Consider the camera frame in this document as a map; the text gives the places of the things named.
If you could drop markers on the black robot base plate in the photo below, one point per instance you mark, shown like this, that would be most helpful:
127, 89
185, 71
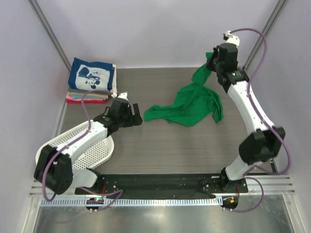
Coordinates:
168, 186

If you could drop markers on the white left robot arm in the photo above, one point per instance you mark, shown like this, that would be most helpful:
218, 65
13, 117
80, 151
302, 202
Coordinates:
54, 167

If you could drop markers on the aluminium corner post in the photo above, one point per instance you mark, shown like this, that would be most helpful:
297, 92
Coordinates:
276, 12
49, 31

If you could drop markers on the salmon pink folded t shirt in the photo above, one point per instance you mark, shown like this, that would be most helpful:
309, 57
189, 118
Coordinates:
73, 98

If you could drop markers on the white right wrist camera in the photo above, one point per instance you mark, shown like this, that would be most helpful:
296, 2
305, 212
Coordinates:
231, 38

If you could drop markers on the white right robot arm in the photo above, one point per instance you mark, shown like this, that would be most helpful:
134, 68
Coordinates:
263, 140

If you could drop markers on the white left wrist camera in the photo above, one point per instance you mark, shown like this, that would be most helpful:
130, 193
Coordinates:
123, 95

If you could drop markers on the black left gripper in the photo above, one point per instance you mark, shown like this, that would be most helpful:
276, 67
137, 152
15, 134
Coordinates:
136, 120

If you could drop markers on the right aluminium corner post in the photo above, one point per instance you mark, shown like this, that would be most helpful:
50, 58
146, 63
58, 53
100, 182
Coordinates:
276, 12

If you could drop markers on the grey teal folded t shirt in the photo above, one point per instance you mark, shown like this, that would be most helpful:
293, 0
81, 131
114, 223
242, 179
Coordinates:
70, 89

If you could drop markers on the white perforated plastic basket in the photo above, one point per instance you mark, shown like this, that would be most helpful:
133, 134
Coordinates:
98, 154

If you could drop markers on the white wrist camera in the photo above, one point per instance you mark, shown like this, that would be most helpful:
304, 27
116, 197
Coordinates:
231, 38
123, 95

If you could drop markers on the white folded t shirt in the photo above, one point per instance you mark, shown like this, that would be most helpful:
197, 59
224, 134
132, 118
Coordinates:
113, 82

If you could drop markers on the red folded t shirt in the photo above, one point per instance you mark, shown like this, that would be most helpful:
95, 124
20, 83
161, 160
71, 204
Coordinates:
78, 101

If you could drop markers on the green t shirt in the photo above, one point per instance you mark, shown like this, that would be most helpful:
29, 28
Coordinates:
192, 103

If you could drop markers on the navy printed folded t shirt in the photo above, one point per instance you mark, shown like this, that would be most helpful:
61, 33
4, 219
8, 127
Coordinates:
91, 75

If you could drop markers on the left aluminium corner post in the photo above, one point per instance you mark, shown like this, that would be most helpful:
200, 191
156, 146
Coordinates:
49, 31

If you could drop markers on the turquoise folded t shirt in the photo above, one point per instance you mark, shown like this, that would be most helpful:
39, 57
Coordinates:
75, 97

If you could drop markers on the white slotted cable duct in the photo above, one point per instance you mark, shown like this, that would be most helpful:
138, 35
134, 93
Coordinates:
96, 202

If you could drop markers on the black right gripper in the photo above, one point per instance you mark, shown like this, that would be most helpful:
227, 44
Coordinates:
208, 62

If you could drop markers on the beige folded t shirt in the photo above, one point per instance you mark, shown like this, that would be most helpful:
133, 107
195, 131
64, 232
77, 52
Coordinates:
94, 95

